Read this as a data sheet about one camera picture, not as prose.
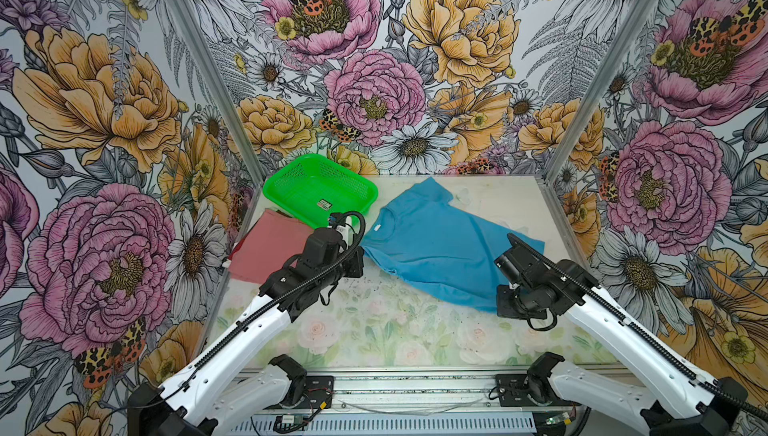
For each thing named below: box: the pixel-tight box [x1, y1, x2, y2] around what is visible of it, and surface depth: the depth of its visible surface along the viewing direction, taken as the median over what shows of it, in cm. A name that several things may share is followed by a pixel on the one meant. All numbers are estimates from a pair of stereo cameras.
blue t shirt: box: [360, 177, 545, 313], surface depth 108 cm
